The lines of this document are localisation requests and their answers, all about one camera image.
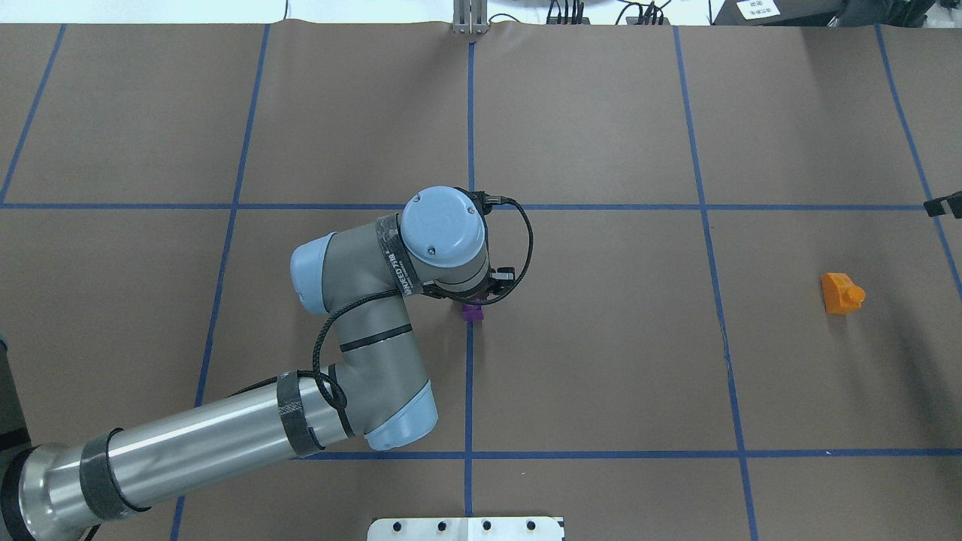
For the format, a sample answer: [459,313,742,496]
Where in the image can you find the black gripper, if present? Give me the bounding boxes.
[448,267,516,306]

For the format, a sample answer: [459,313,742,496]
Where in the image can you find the purple trapezoid block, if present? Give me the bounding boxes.
[461,304,485,323]

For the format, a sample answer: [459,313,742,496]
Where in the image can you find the orange trapezoid block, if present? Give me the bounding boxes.
[820,273,867,316]

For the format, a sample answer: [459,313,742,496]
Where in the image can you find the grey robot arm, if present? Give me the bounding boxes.
[2,187,525,540]

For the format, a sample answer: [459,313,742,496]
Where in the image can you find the brown paper table mat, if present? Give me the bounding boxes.
[2,20,960,540]

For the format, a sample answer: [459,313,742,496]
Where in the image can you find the black box with label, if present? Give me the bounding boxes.
[712,0,940,28]

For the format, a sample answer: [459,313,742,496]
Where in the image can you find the white metal base plate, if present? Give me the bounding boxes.
[367,516,566,540]

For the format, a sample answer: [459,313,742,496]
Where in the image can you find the grey metal post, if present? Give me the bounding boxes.
[451,0,490,35]

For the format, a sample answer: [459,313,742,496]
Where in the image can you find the black cable bundle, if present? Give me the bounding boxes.
[546,0,673,26]

